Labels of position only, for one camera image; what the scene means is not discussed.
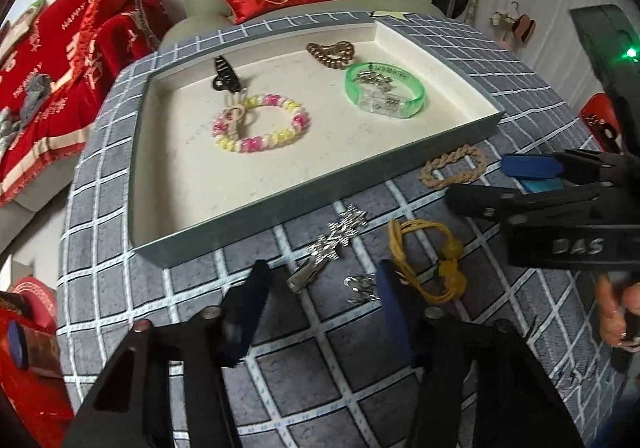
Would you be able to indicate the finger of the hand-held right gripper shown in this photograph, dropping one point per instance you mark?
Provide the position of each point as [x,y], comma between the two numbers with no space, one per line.
[490,200]
[530,166]

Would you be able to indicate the silver snowflake hair clip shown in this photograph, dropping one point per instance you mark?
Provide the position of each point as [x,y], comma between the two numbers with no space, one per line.
[330,240]

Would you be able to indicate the grey crumpled garment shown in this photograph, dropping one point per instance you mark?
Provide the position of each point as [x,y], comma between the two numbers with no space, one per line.
[37,96]

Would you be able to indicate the grey tray with cream inside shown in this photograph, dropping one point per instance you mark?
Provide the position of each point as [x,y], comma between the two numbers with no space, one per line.
[200,168]

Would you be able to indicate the person's right hand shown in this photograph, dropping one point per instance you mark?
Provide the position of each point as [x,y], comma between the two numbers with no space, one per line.
[612,313]

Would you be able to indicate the hanging slippers rack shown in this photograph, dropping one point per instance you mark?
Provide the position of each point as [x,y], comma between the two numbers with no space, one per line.
[520,26]

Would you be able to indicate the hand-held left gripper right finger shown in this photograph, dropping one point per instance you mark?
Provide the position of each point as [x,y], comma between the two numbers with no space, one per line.
[395,308]

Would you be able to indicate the red printed sofa blanket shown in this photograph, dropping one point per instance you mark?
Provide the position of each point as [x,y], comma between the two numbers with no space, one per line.
[60,53]

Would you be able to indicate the red paper packets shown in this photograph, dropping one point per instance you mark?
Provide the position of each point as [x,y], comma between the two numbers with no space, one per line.
[30,398]

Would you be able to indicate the red patterned round mat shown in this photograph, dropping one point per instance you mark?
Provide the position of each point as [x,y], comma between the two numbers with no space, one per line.
[35,295]

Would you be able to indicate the red satin ruffled cushion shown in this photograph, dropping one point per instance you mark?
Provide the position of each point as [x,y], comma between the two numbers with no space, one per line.
[100,23]

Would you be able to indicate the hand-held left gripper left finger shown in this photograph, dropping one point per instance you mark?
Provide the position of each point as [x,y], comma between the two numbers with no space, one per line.
[245,308]

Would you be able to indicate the white patterned cushion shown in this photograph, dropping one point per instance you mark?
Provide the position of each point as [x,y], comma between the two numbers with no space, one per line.
[22,26]

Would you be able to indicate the black hair claw clip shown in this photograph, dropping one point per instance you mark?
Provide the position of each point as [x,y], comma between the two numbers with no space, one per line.
[225,76]

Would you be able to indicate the small silver hair clips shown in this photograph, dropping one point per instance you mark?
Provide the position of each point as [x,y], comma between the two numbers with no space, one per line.
[362,285]

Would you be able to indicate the jar with blue lid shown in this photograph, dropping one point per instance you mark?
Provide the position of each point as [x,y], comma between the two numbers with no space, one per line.
[30,345]

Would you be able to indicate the red container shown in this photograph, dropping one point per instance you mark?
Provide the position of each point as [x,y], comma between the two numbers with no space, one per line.
[597,121]

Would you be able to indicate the light blue crumpled blanket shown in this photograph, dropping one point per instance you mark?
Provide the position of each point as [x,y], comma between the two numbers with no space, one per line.
[7,133]

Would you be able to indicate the green translucent bangle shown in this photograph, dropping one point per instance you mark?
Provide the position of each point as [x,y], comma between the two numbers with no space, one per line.
[417,101]

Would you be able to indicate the clear hair clip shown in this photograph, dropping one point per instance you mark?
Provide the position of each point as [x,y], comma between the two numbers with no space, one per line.
[380,103]

